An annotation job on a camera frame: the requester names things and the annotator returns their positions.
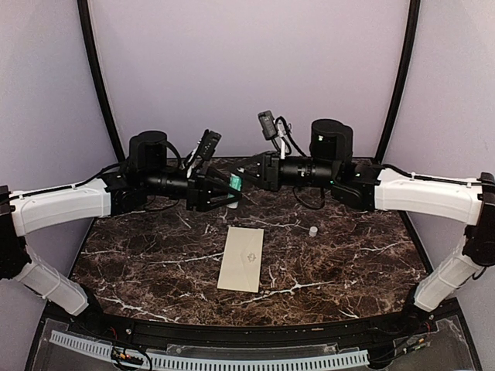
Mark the cream paper envelope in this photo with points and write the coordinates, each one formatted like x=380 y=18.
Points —
x=241 y=263

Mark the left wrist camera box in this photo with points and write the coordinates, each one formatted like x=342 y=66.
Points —
x=208 y=144

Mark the white glue stick cap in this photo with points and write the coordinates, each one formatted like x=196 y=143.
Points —
x=313 y=230

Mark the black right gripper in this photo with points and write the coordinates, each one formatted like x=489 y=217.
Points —
x=269 y=171

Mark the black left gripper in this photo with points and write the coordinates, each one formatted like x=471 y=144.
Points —
x=199 y=196

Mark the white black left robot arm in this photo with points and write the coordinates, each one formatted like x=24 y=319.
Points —
x=117 y=189

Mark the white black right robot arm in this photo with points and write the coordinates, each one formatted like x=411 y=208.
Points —
x=330 y=166

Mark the black front rail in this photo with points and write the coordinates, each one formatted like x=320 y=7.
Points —
x=158 y=335

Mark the black right frame post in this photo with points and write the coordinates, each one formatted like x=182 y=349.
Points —
x=400 y=80

